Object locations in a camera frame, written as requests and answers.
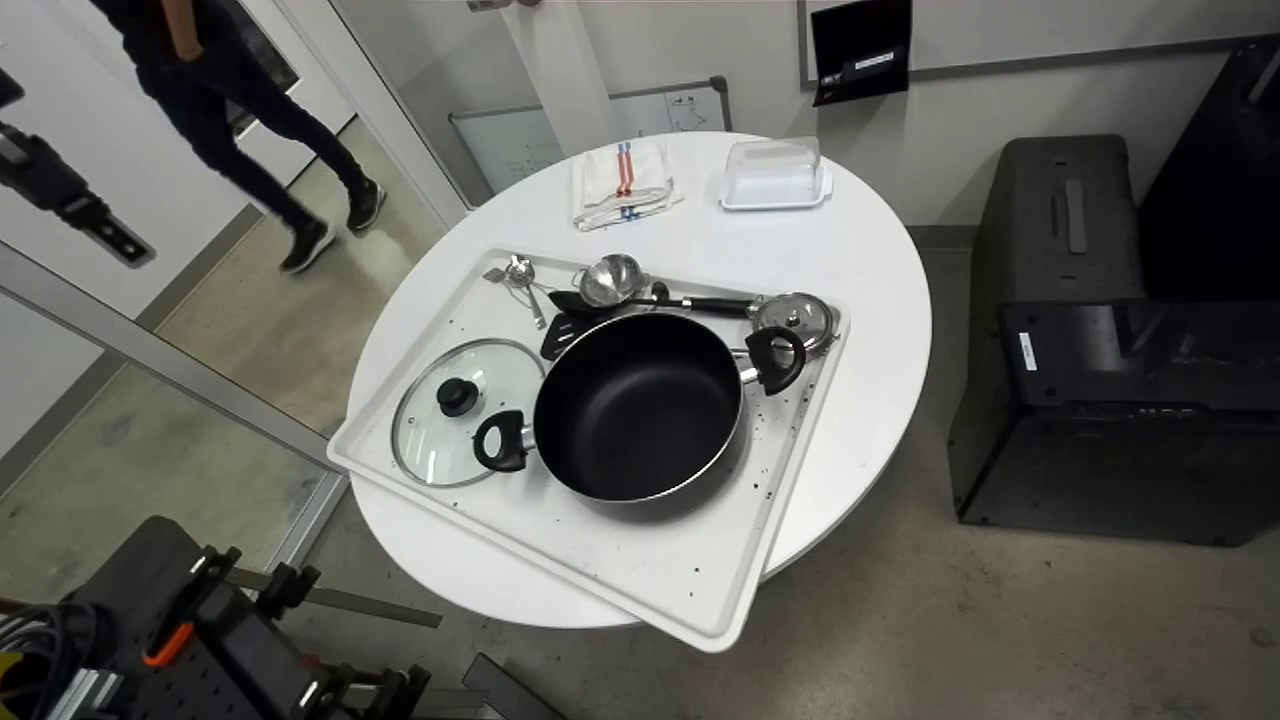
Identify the white door with glass pane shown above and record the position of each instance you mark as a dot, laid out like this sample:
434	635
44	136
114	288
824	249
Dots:
560	52

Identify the glass lid with black knob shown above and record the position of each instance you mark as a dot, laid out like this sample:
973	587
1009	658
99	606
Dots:
425	431

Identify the large wall whiteboard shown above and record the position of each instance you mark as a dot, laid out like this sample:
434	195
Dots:
1064	26

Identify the white plastic tray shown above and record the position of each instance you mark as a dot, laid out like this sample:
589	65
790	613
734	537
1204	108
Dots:
641	576

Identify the folded white towel red stripe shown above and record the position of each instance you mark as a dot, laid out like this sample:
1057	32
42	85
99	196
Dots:
621	180

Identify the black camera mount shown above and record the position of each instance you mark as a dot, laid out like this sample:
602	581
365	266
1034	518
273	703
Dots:
52	180

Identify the grey metal frame bar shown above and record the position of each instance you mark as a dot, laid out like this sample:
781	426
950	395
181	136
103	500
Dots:
160	360

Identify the steel measuring spoons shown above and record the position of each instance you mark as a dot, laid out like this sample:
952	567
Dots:
518	275

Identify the black wall marker holder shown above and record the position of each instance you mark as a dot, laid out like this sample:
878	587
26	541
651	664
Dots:
860	46

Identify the person in dark clothes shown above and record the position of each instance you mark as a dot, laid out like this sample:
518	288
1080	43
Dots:
212	107

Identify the black storage box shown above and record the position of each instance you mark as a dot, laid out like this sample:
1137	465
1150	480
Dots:
1093	401

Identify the tall black case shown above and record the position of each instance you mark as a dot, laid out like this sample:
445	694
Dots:
1222	172

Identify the black tripod equipment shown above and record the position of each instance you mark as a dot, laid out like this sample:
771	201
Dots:
147	627

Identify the steel ladle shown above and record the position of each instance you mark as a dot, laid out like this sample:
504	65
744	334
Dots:
610	280

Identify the small steel pot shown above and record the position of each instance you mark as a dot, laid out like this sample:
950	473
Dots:
797	316

